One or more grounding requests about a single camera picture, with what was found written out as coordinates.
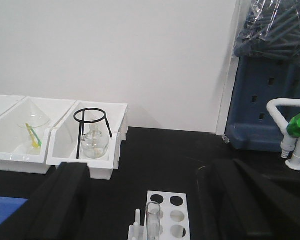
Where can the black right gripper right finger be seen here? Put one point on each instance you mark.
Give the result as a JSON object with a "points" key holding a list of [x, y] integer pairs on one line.
{"points": [[238, 203]]}

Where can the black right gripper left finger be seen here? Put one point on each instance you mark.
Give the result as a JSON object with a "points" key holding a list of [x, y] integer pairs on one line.
{"points": [[56, 211]]}

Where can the clear glass test tube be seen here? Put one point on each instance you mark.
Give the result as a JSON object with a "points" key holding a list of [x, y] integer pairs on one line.
{"points": [[153, 220]]}

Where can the white test tube rack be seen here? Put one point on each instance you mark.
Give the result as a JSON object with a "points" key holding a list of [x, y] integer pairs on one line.
{"points": [[174, 218]]}

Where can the grey-blue pegboard drying rack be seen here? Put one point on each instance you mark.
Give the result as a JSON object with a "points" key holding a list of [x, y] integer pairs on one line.
{"points": [[259, 80]]}

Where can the blue plastic tray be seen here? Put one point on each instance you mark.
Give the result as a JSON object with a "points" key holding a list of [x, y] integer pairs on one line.
{"points": [[8, 206]]}

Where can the right white storage bin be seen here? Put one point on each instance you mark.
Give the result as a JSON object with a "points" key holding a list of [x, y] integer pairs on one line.
{"points": [[63, 141]]}

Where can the white storage bin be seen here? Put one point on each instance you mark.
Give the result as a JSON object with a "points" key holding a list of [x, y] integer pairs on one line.
{"points": [[9, 101], [16, 151], [63, 141]]}

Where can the round glass flask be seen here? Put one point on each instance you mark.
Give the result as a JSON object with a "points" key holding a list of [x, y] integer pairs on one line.
{"points": [[94, 143]]}

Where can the middle white storage bin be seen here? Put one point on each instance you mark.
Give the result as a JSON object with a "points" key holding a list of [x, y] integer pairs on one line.
{"points": [[16, 151]]}

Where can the white lab faucet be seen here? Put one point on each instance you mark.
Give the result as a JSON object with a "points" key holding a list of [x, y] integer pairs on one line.
{"points": [[290, 144]]}

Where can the left white storage bin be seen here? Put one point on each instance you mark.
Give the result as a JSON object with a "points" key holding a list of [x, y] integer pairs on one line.
{"points": [[9, 101]]}

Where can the plastic bag of pegs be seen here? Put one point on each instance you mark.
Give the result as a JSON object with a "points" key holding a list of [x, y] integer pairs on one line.
{"points": [[271, 30]]}

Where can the black wire tripod stand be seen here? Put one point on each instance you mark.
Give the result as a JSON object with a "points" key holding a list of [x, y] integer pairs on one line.
{"points": [[86, 116]]}

